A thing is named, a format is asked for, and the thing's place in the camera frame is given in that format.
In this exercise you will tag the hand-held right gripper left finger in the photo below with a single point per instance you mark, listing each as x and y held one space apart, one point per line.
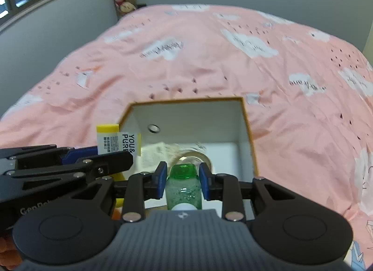
162 180

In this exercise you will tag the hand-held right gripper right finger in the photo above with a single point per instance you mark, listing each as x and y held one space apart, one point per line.
204 185

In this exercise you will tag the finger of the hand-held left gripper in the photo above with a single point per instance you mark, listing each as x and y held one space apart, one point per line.
110 161
77 154

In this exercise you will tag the yellow capped white tube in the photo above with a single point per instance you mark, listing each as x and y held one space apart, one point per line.
113 141

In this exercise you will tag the green glitter bottle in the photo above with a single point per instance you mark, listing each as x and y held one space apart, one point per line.
183 192

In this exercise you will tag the white patterned packet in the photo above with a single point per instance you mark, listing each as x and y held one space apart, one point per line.
156 152

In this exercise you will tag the gold round tin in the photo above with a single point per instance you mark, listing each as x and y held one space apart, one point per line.
191 157

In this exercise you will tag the orange cardboard box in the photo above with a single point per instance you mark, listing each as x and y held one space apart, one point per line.
189 119

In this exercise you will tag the pink printed blanket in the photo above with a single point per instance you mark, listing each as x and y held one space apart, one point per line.
204 55

